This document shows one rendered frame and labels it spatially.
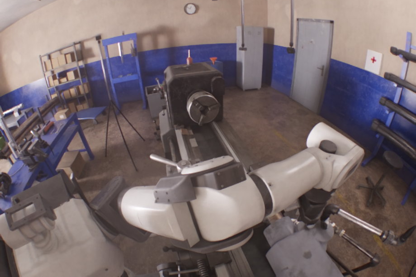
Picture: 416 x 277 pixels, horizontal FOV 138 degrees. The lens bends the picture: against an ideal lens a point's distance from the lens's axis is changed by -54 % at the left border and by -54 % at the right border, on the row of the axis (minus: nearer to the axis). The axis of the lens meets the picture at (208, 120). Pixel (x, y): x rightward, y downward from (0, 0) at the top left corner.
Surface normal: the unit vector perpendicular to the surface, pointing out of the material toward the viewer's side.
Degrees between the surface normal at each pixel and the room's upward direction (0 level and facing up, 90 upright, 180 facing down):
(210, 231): 65
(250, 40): 90
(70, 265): 50
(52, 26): 90
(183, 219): 58
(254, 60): 90
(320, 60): 90
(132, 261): 0
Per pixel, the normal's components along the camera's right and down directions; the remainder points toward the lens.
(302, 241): -0.04, -0.87
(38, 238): 0.79, 0.34
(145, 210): -0.66, -0.31
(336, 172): -0.43, 0.21
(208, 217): -0.48, 0.00
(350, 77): -0.96, 0.17
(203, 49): 0.28, 0.47
